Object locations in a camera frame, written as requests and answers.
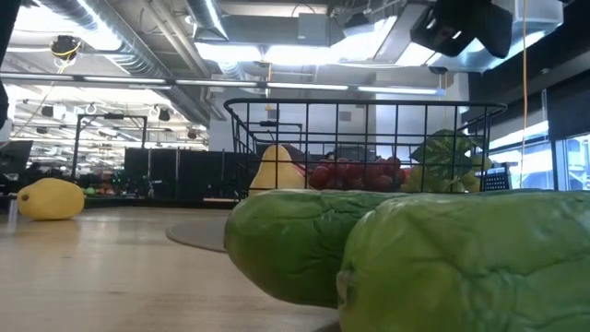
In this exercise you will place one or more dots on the yellow pear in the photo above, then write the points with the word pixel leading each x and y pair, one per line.
pixel 276 173

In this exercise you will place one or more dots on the black perforated crate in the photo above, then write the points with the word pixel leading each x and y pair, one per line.
pixel 498 181

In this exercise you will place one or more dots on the short green cucumber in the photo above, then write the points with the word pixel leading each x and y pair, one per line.
pixel 461 267

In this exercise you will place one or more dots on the purple eggplant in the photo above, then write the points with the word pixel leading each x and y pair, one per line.
pixel 295 157

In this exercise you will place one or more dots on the green grapes bunch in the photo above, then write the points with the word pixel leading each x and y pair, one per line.
pixel 442 152

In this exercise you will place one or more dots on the black ceiling device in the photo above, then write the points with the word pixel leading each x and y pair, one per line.
pixel 64 46

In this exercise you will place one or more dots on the round grey mat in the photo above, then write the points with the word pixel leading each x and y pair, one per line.
pixel 198 234

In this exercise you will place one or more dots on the silver post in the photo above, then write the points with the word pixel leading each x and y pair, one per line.
pixel 13 212

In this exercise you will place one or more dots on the black partition wall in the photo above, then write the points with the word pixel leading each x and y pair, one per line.
pixel 193 175

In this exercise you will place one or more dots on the yellow lemon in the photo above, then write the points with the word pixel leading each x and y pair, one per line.
pixel 50 199

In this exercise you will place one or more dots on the long ceiling light bar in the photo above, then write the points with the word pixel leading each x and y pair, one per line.
pixel 138 79

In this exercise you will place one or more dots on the red grapes bunch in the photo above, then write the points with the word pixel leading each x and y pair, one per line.
pixel 355 175

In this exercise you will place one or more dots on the long green cucumber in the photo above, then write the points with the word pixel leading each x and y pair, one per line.
pixel 286 244

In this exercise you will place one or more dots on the dark monitor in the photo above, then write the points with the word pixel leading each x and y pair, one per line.
pixel 16 157

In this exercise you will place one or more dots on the black frame rig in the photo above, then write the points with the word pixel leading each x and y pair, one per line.
pixel 75 147

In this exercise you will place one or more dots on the silver ventilation duct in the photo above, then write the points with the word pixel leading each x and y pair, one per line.
pixel 138 60

